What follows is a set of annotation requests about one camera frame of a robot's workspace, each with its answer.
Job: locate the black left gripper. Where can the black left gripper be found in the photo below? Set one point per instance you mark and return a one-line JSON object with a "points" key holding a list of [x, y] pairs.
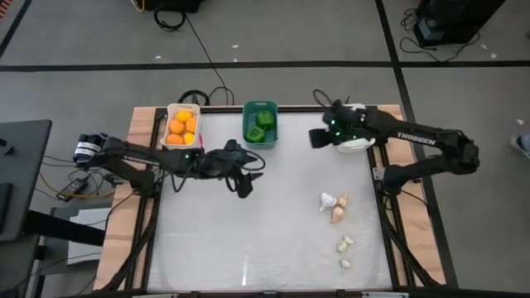
{"points": [[215, 163]]}

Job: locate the cream plastic basket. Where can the cream plastic basket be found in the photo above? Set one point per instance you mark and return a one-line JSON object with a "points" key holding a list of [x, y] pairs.
{"points": [[194, 107]]}

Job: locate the white paper stack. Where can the white paper stack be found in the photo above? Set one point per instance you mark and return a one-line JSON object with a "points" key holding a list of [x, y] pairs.
{"points": [[95, 215]]}

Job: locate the black floor equipment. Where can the black floor equipment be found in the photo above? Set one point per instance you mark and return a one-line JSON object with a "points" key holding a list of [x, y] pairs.
{"points": [[174, 4]]}

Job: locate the teal plastic basket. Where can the teal plastic basket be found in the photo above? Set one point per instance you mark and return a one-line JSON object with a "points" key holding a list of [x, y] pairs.
{"points": [[261, 146]]}

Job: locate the peach shallot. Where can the peach shallot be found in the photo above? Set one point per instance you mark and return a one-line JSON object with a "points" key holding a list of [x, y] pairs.
{"points": [[337, 214]]}

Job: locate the long-stemmed white garlic bulb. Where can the long-stemmed white garlic bulb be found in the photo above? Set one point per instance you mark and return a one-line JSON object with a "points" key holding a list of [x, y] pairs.
{"points": [[327, 201]]}

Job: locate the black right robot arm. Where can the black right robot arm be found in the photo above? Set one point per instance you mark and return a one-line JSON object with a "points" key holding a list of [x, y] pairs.
{"points": [[414, 136]]}

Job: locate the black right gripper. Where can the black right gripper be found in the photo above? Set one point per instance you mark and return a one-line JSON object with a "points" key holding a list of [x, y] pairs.
{"points": [[350, 124]]}

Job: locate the green bell pepper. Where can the green bell pepper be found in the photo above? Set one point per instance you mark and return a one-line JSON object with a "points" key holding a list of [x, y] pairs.
{"points": [[255, 134], [265, 119]]}

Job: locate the small garlic clove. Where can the small garlic clove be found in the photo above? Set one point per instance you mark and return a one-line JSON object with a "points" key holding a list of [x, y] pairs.
{"points": [[345, 263], [341, 246], [348, 239]]}

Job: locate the black power adapter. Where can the black power adapter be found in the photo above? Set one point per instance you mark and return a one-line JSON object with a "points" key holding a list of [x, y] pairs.
{"points": [[72, 189]]}

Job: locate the grey desk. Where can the grey desk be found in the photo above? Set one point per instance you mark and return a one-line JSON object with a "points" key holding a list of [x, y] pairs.
{"points": [[25, 165]]}

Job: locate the person's foot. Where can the person's foot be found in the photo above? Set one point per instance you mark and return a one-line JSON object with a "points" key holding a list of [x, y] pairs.
{"points": [[522, 145]]}

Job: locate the wooden table side board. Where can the wooden table side board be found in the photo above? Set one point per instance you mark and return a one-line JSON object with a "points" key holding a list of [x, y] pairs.
{"points": [[422, 223], [118, 232]]}

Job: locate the orange fruit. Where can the orange fruit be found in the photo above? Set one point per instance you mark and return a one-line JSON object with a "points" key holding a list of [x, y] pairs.
{"points": [[191, 124], [175, 139], [176, 126]]}

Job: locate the black aluminium table frame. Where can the black aluminium table frame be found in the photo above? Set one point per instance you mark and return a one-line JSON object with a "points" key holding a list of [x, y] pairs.
{"points": [[298, 109]]}

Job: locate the white plastic basket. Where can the white plastic basket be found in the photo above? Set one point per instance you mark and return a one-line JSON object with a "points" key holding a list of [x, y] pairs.
{"points": [[352, 148]]}

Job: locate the small brown onion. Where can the small brown onion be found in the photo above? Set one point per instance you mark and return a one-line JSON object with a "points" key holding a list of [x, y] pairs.
{"points": [[342, 201]]}

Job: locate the black equipment case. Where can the black equipment case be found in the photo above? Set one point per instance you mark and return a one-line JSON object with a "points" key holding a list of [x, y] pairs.
{"points": [[455, 16]]}

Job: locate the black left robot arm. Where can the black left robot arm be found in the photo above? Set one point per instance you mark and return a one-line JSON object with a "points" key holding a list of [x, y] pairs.
{"points": [[136, 155]]}

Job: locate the black desk beam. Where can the black desk beam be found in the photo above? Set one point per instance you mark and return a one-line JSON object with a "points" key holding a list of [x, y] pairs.
{"points": [[66, 227]]}

